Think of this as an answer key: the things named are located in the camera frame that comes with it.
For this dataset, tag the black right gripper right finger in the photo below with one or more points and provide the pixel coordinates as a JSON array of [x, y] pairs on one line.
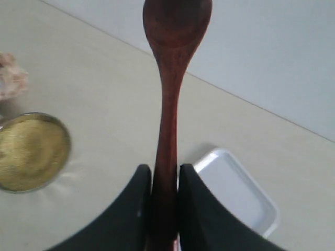
[[205, 224]]

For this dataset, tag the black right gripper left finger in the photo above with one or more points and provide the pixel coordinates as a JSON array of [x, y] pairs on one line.
[[123, 225]]

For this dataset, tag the beige teddy bear striped sweater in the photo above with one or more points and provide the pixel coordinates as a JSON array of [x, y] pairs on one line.
[[14, 78]]

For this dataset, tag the dark red wooden spoon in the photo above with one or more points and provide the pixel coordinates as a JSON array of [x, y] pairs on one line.
[[174, 30]]

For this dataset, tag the white rectangular plastic tray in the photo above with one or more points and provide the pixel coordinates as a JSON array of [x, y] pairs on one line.
[[238, 191]]

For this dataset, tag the steel bowl of yellow grain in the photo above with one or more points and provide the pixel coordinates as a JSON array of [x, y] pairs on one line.
[[35, 148]]

